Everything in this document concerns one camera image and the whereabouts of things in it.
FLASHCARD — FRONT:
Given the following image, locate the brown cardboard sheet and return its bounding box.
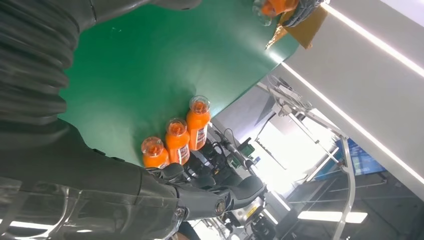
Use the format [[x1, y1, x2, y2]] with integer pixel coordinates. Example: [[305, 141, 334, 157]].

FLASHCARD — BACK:
[[264, 5, 329, 51]]

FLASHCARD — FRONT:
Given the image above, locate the blue screen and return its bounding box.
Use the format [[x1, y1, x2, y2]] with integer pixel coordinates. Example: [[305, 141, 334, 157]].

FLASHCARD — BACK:
[[333, 138, 387, 177]]

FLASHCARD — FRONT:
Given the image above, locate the long ceiling light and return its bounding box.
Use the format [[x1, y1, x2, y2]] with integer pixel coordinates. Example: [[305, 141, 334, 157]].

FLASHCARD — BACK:
[[297, 210, 369, 225]]

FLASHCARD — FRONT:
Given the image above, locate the silver metal frame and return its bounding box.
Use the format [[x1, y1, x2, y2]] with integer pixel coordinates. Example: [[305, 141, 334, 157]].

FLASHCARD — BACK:
[[264, 75, 357, 240]]

